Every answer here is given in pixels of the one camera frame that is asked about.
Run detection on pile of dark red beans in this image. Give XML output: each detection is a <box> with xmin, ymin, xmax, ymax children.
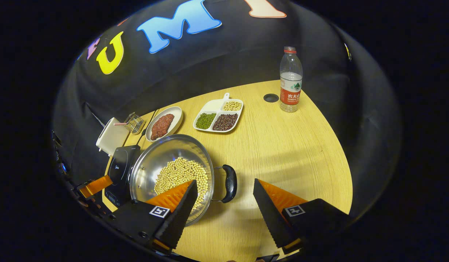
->
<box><xmin>212</xmin><ymin>114</ymin><xmax>239</xmax><ymax>131</ymax></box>

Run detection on metal wire basket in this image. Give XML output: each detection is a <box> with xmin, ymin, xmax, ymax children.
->
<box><xmin>124</xmin><ymin>112</ymin><xmax>145</xmax><ymax>134</ymax></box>

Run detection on pile of green mung beans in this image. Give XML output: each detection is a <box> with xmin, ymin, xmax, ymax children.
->
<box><xmin>195</xmin><ymin>113</ymin><xmax>217</xmax><ymax>130</ymax></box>

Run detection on steel pot with black handles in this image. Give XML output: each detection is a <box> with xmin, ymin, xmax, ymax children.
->
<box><xmin>129</xmin><ymin>134</ymin><xmax>238</xmax><ymax>227</ymax></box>

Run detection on white toaster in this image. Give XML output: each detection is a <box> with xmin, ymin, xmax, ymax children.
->
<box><xmin>96</xmin><ymin>117</ymin><xmax>130</xmax><ymax>157</ymax></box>

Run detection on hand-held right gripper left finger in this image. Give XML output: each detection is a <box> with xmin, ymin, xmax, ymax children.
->
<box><xmin>108</xmin><ymin>179</ymin><xmax>198</xmax><ymax>255</ymax></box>

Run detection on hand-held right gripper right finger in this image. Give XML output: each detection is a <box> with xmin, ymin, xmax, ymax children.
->
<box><xmin>253</xmin><ymin>178</ymin><xmax>352</xmax><ymax>255</ymax></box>

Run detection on white oval plate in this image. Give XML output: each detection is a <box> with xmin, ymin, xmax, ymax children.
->
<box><xmin>145</xmin><ymin>106</ymin><xmax>183</xmax><ymax>142</ymax></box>

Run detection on clear water bottle red label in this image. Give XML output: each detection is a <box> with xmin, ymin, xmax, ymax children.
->
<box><xmin>279</xmin><ymin>46</ymin><xmax>303</xmax><ymax>113</ymax></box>

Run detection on black induction cooktop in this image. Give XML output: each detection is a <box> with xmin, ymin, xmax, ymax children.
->
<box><xmin>104</xmin><ymin>144</ymin><xmax>141</xmax><ymax>208</ymax></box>

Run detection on black power cable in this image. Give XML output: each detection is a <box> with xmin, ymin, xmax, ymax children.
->
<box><xmin>136</xmin><ymin>108</ymin><xmax>160</xmax><ymax>145</ymax></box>

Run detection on red meat slab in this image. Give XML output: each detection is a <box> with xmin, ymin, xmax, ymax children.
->
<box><xmin>150</xmin><ymin>114</ymin><xmax>175</xmax><ymax>141</ymax></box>

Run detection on pile of soybeans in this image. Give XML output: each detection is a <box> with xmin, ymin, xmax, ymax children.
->
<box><xmin>154</xmin><ymin>157</ymin><xmax>210</xmax><ymax>211</ymax></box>

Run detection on white divided tray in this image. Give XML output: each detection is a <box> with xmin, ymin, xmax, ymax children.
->
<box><xmin>193</xmin><ymin>93</ymin><xmax>244</xmax><ymax>133</ymax></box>

